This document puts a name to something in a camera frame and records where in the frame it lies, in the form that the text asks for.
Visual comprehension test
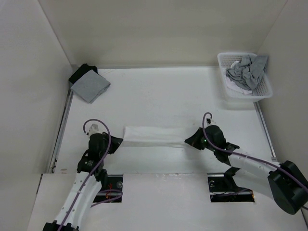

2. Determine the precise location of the folded grey tank top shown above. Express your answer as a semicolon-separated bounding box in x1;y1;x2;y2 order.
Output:
71;70;111;103

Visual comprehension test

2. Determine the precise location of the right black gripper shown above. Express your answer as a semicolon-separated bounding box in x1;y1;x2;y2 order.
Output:
184;127;217;152

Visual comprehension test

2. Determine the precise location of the left metal table rail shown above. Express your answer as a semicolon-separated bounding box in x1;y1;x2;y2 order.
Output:
46;90;74;173

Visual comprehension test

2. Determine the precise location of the white plastic basket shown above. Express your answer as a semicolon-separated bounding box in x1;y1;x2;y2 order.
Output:
217;52;273;103

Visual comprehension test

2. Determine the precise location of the grey crumpled tank top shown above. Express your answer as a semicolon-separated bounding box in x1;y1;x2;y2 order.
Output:
226;55;268;90

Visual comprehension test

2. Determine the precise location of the white garment in basket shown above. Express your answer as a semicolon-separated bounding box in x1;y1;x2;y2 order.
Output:
225;61;254;95

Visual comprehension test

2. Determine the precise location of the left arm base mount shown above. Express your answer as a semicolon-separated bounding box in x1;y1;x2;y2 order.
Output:
93;175;124;203

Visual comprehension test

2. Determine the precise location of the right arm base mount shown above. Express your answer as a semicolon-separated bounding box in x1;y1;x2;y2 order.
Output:
207;167;255;203

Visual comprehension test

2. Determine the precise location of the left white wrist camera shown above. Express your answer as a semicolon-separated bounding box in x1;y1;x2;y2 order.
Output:
87;124;100;137

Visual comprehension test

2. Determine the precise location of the white tank top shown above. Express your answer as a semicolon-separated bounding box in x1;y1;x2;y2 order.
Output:
123;126;194;148

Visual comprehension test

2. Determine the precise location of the folded black tank top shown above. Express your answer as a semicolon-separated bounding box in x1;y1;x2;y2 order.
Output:
68;64;98;85

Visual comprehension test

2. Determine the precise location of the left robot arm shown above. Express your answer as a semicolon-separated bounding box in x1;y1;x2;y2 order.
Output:
43;132;123;231

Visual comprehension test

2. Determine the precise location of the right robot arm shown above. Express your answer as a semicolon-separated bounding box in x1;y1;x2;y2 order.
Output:
185;125;308;215

